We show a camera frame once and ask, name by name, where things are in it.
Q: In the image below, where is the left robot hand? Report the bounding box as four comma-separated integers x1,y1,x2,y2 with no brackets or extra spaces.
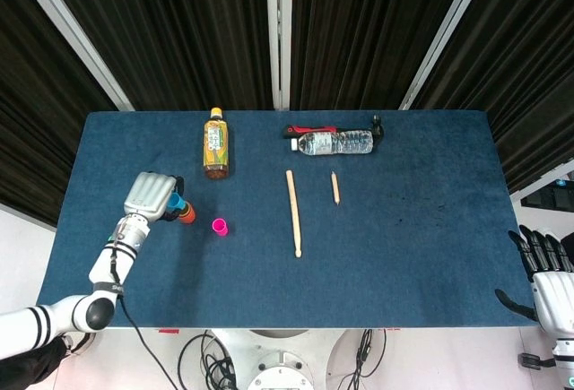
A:
123,170,187,223

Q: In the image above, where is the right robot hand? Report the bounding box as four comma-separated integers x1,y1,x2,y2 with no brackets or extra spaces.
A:
494,224,574,337

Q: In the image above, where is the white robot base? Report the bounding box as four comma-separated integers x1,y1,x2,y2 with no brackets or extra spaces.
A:
209,327,349,390

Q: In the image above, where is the red and black hand tool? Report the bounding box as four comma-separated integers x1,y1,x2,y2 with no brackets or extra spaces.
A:
283,114,386,141

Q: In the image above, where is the tea bottle with yellow label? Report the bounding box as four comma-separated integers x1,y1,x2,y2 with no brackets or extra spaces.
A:
202,107,231,181

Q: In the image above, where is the black monitor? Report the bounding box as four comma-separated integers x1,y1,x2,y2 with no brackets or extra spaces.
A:
519,178,574,212

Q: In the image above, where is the wooden drumstick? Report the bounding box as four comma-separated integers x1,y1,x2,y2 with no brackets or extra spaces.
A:
285,169,303,259

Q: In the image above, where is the black pleated curtain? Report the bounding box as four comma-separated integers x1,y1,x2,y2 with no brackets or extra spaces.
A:
410,0,574,194
290,0,474,111
0,0,120,228
38,0,274,112

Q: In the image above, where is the blue felt table mat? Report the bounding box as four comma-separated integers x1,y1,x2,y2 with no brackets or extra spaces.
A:
30,109,539,331

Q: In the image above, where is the clear plastic water bottle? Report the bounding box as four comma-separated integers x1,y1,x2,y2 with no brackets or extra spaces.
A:
290,128,375,157

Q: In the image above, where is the black fabric cover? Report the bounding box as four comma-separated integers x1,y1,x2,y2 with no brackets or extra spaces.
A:
0,338,68,390

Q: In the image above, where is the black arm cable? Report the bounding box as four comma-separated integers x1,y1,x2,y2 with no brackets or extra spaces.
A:
109,246,180,390

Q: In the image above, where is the grey frame post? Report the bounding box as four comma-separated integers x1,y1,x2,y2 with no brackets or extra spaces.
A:
6,0,135,112
264,0,293,111
397,0,488,111

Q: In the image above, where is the black cable bundle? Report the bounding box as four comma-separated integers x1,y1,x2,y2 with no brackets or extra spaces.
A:
178,329,239,390
334,327,387,390

